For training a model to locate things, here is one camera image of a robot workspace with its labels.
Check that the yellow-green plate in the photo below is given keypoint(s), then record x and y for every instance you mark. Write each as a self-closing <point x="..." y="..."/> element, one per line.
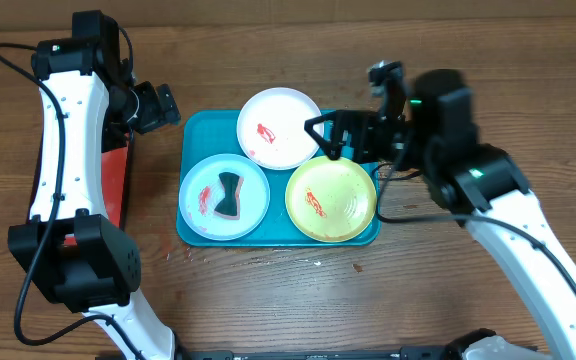
<point x="331" y="201"/>

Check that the white plate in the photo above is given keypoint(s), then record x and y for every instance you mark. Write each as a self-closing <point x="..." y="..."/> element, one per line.
<point x="270" y="128"/>

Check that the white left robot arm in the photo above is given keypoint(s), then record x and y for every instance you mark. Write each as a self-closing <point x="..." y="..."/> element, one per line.
<point x="68" y="247"/>

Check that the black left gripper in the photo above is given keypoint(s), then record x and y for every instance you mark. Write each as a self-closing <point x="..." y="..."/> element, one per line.
<point x="155" y="113"/>

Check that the orange and green sponge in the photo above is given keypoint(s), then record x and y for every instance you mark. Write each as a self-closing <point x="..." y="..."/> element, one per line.
<point x="229" y="207"/>

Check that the light blue plate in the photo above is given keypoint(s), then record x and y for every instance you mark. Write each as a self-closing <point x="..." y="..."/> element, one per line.
<point x="201" y="190"/>

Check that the dark tray with red water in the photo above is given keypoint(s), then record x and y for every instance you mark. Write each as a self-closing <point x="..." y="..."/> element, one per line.
<point x="115" y="175"/>

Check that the teal plastic tray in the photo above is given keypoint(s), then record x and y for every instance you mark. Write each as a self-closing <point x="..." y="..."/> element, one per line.
<point x="212" y="132"/>

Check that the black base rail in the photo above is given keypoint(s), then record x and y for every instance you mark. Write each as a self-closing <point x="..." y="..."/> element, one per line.
<point x="403" y="353"/>

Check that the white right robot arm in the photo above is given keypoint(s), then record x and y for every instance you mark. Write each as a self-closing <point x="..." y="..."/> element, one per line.
<point x="427" y="128"/>

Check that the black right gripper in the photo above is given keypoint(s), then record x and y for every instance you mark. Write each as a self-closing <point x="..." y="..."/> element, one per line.
<point x="372" y="132"/>

